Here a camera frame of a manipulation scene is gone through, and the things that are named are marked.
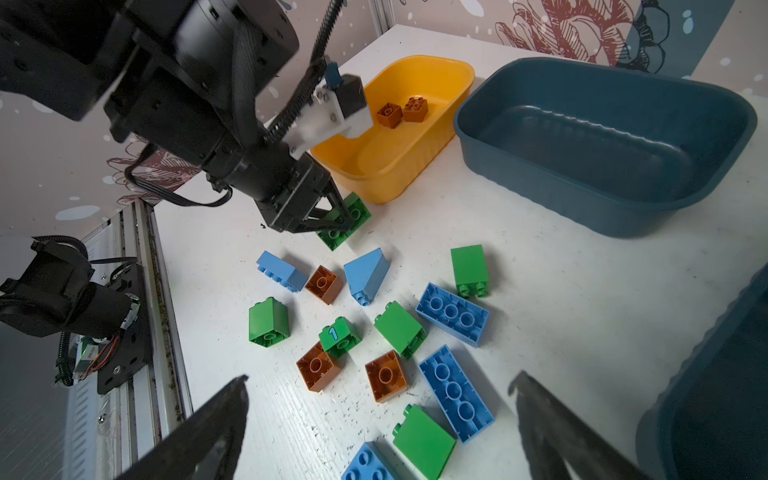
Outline blue lego lower plate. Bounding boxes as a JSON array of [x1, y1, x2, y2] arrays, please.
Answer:
[[419, 345, 495, 444]]

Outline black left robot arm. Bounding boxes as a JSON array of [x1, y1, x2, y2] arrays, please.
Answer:
[[1, 1, 354, 233]]

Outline middle dark teal bin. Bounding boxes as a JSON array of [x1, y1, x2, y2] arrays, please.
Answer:
[[454, 57, 758, 238]]

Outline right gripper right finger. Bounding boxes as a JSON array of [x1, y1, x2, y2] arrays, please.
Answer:
[[508, 371, 649, 479]]

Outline long green lego brick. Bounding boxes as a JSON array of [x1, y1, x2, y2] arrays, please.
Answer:
[[316, 191, 373, 252]]

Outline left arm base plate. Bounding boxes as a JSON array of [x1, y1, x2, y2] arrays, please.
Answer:
[[95, 263, 152, 395]]

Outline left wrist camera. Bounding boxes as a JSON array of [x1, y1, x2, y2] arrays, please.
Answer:
[[283, 74, 373, 160]]

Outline blue lego middle plate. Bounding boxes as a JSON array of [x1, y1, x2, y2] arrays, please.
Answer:
[[416, 283, 490, 348]]

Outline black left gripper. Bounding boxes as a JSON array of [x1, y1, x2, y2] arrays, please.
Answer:
[[203, 143, 354, 233]]

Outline right dark teal bin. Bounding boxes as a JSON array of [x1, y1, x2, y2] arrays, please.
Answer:
[[635, 269, 767, 479]]

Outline yellow plastic bin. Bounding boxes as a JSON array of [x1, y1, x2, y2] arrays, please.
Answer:
[[311, 55, 475, 204]]

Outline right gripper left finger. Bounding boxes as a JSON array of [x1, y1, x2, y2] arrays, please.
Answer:
[[118, 375, 249, 480]]

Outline aluminium mounting rail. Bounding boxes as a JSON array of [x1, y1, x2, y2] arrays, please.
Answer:
[[62, 200, 193, 479]]

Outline light blue sloped lego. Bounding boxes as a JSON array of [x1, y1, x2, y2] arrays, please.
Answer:
[[344, 248, 390, 307]]

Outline dark teal bin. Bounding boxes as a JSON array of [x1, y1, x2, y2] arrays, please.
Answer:
[[635, 269, 767, 479], [454, 57, 758, 238]]

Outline small green numbered lego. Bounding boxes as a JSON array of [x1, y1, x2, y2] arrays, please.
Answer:
[[319, 316, 362, 359]]

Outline blue lego plate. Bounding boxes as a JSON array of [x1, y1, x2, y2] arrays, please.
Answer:
[[416, 283, 490, 348], [419, 345, 495, 444]]

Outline brown lego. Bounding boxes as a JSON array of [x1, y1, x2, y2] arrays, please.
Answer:
[[305, 265, 344, 305], [402, 96, 429, 123], [376, 103, 403, 129], [296, 342, 342, 392], [365, 350, 408, 403]]

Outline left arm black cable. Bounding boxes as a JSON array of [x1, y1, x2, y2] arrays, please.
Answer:
[[122, 0, 346, 208]]

